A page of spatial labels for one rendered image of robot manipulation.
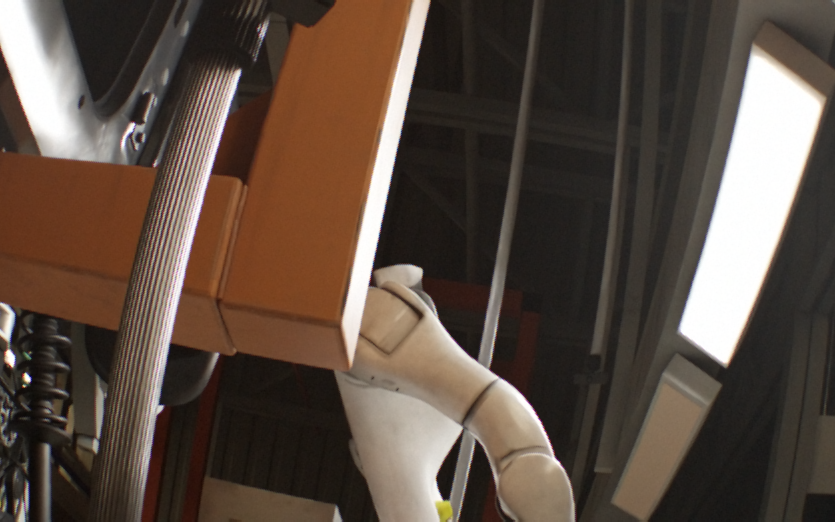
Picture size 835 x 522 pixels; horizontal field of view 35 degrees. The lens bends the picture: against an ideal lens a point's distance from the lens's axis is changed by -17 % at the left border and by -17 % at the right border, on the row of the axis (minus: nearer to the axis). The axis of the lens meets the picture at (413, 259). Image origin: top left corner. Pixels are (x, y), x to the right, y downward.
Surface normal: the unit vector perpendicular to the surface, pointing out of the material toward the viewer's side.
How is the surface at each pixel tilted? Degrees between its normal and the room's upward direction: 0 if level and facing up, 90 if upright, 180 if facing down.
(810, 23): 180
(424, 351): 93
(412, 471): 88
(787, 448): 90
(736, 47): 180
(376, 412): 113
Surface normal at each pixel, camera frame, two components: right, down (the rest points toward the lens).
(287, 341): -0.18, 0.90
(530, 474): -0.07, -0.48
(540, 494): 0.06, -0.30
